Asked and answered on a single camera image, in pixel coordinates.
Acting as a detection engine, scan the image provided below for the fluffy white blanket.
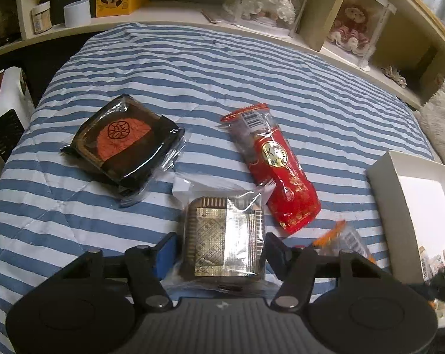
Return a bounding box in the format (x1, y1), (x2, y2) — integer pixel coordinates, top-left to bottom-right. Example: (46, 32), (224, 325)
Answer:
(414, 59), (445, 178)

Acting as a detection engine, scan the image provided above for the beige knitted ornament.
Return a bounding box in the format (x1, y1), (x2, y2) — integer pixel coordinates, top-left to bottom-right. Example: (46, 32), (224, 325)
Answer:
(381, 65), (407, 88)

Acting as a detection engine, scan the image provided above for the white cup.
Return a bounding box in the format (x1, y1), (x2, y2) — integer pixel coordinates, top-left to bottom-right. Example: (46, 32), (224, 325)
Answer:
(63, 0), (92, 28)

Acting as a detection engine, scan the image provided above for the white doll display case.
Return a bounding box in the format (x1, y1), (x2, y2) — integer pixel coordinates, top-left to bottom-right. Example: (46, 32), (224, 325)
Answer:
(222, 0), (313, 39)

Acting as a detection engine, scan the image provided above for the pink doll display case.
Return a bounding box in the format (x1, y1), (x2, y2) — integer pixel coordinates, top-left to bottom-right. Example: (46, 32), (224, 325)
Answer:
(320, 0), (398, 69)

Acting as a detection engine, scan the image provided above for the gold mooncake packet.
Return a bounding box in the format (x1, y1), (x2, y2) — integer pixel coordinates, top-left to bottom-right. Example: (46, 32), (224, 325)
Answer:
(173, 177), (278, 292)

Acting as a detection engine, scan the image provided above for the small jar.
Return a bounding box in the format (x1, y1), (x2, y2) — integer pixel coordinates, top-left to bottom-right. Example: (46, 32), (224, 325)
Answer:
(31, 1), (53, 35)

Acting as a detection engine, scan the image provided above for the red snack packet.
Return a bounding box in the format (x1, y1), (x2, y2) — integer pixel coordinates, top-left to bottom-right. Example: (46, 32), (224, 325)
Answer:
(220, 103), (322, 236)

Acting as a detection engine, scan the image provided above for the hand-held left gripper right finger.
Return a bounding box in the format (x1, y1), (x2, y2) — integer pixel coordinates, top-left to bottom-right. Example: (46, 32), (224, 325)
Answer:
(266, 232), (387, 312)

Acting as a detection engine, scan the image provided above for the black mooncake packet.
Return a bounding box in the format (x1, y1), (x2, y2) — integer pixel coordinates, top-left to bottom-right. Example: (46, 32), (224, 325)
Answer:
(60, 94), (191, 207)

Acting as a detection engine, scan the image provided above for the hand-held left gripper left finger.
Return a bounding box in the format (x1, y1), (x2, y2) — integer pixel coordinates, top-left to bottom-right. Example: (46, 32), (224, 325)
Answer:
(58, 232), (179, 312)

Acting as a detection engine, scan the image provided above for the white heater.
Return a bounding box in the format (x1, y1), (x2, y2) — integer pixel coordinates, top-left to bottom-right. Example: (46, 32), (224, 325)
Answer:
(0, 66), (35, 163)

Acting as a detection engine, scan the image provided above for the white cardboard box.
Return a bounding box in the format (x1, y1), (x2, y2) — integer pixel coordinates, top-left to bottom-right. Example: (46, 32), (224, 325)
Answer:
(367, 150), (445, 318)

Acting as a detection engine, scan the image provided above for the blue striped blanket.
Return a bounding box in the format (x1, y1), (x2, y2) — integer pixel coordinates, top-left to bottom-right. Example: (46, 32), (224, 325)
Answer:
(0, 22), (445, 354)

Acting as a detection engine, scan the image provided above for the beige shelving unit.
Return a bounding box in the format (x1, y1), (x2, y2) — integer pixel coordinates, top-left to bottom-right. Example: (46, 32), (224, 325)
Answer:
(0, 0), (445, 111)

